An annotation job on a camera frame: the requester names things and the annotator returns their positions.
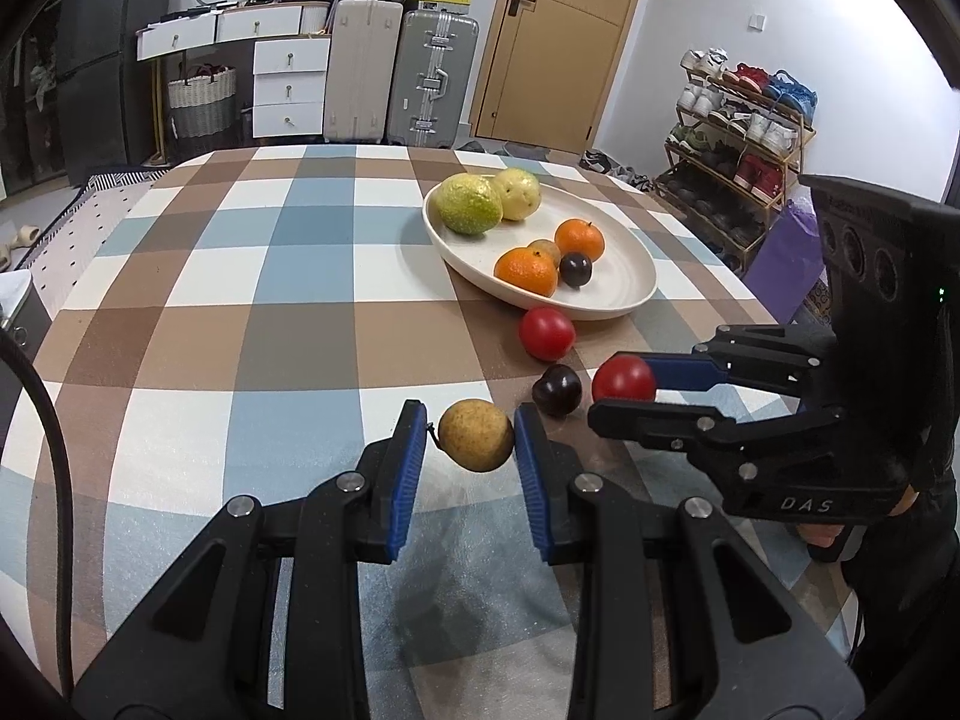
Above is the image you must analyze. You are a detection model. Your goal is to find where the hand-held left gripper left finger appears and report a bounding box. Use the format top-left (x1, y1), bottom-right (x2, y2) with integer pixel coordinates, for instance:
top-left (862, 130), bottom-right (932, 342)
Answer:
top-left (71, 399), bottom-right (428, 720)

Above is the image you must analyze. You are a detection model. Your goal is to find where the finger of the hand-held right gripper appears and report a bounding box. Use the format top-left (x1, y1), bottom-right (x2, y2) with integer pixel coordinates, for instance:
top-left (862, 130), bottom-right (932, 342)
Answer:
top-left (613, 324), bottom-right (835, 400)
top-left (587, 400), bottom-right (850, 467)

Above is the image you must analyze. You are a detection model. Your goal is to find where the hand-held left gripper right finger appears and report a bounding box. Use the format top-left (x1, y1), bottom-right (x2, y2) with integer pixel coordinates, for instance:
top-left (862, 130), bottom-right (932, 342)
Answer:
top-left (512, 401), bottom-right (867, 720)

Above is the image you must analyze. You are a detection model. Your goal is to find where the red tomato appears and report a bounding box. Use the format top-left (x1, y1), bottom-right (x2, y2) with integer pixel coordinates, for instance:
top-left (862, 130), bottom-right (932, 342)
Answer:
top-left (519, 307), bottom-right (577, 362)
top-left (592, 355), bottom-right (657, 404)

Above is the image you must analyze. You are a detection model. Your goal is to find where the cream round plate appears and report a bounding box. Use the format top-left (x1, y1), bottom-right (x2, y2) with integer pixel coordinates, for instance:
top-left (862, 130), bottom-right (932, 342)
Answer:
top-left (422, 178), bottom-right (659, 322)

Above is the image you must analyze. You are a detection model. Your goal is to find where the orange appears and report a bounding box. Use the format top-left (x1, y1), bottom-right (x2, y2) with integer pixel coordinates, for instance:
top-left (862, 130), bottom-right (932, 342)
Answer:
top-left (554, 218), bottom-right (605, 263)
top-left (493, 247), bottom-right (560, 298)

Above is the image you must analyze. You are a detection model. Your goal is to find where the yellowish guava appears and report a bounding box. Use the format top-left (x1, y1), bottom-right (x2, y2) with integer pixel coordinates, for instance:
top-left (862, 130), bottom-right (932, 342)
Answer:
top-left (490, 168), bottom-right (542, 222)

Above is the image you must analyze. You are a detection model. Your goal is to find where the greenish guava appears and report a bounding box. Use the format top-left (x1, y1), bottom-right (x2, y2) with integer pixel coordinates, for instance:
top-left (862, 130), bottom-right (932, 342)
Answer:
top-left (437, 173), bottom-right (503, 238)

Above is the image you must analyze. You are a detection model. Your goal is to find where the person's right forearm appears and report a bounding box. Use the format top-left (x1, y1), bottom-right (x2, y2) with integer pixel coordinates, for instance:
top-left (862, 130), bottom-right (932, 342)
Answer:
top-left (840, 457), bottom-right (960, 706)

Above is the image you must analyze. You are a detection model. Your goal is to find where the person's right hand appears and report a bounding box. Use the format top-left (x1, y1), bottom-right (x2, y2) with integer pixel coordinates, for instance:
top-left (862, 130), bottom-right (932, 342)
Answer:
top-left (795, 521), bottom-right (847, 550)

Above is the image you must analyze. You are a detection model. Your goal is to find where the purple bag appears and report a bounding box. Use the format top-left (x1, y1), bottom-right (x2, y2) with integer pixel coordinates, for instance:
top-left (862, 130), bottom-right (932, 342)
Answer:
top-left (742, 199), bottom-right (826, 323)

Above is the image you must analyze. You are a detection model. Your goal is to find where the pile of loose shoes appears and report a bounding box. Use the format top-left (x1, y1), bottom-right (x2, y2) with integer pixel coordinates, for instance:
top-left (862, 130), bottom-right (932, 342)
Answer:
top-left (581, 150), bottom-right (653, 190)

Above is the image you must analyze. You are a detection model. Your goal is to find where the metal shoe rack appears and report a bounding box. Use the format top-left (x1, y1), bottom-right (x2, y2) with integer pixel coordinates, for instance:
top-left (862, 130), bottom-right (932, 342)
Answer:
top-left (654, 49), bottom-right (817, 275)

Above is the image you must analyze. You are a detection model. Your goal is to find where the group of stored shoes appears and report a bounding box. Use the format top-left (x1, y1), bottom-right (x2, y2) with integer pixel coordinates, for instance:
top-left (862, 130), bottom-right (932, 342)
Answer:
top-left (658, 49), bottom-right (815, 256)

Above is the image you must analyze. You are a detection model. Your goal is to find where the checked tablecloth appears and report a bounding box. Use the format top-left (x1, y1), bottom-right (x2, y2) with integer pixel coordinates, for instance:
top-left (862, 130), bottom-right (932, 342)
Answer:
top-left (0, 144), bottom-right (863, 720)

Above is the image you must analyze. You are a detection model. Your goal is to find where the tan wooden door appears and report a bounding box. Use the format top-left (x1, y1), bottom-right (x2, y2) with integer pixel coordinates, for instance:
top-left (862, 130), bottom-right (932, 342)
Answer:
top-left (469, 0), bottom-right (652, 155)

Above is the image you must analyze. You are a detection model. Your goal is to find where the silver suitcase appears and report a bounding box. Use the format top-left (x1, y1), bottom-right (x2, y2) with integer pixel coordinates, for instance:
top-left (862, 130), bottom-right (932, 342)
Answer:
top-left (386, 9), bottom-right (481, 149)

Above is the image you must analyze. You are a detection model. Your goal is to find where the white grey appliance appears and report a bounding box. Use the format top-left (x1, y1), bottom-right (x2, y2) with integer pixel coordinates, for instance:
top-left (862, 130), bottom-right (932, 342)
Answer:
top-left (0, 270), bottom-right (53, 451)

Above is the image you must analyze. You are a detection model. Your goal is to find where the beige suitcase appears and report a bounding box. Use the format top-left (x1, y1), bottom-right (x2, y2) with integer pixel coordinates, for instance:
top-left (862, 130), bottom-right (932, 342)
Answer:
top-left (324, 0), bottom-right (404, 143)

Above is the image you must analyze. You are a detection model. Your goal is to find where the white drawer dresser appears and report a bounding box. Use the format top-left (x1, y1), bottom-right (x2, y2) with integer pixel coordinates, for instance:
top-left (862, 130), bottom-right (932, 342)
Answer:
top-left (136, 4), bottom-right (332, 140)

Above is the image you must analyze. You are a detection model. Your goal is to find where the wicker basket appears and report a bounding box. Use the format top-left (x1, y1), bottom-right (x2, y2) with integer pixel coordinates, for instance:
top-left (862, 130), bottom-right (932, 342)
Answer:
top-left (166, 66), bottom-right (238, 140)

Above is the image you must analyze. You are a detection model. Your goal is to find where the black fridge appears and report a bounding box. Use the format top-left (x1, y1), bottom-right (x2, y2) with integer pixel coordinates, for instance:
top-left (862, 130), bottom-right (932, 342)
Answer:
top-left (56, 0), bottom-right (181, 185)

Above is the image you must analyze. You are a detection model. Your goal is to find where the black cable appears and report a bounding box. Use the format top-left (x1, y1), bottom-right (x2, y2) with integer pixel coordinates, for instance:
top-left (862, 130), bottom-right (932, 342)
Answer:
top-left (0, 326), bottom-right (76, 695)

